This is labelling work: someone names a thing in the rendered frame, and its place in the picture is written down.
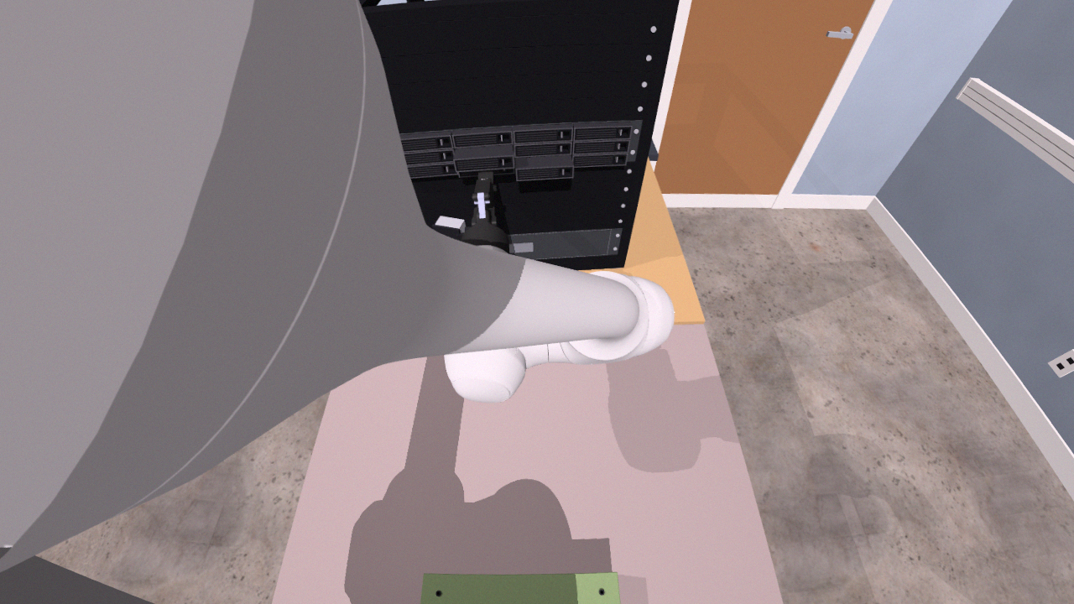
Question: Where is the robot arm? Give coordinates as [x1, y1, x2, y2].
[0, 0, 674, 604]

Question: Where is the tan wooden board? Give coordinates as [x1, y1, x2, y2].
[577, 157, 705, 325]

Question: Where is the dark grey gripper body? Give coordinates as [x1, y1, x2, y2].
[461, 208, 509, 254]

